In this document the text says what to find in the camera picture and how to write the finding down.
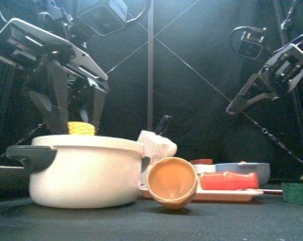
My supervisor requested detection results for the yellow toy corn piece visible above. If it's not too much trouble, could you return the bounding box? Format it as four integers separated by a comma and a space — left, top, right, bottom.
67, 120, 97, 137

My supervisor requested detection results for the white rectangular plate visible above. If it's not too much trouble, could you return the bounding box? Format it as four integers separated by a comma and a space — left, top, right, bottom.
140, 185, 266, 202

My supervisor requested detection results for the grey blue bowl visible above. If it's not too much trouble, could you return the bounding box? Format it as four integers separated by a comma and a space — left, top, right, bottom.
215, 161, 271, 186

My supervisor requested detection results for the white cup with red lid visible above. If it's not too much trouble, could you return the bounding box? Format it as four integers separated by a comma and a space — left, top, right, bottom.
188, 158, 217, 175

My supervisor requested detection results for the red toy cup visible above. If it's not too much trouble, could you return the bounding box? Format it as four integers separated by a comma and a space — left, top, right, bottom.
199, 170, 260, 191

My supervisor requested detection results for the grey flat tray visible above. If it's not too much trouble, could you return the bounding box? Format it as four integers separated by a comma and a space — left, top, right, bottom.
0, 165, 32, 200

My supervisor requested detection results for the orange toy bowl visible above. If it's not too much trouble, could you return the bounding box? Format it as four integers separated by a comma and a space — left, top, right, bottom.
145, 156, 200, 210

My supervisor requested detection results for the diagonal frame brace wire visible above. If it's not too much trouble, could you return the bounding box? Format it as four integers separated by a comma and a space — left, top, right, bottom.
127, 18, 303, 170
0, 0, 201, 166

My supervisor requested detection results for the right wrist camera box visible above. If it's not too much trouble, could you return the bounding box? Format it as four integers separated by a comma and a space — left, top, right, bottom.
229, 25, 270, 61

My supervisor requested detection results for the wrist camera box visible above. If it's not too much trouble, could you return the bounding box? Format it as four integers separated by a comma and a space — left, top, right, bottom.
229, 25, 270, 61
76, 0, 131, 37

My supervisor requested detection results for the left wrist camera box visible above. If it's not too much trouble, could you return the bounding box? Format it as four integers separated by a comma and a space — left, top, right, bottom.
76, 0, 131, 37

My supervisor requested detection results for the vertical metal frame pole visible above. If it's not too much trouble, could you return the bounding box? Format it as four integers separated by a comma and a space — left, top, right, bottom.
145, 0, 155, 131

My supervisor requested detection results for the white pot with dark handles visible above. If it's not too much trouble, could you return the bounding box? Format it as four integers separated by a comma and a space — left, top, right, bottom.
5, 134, 152, 210

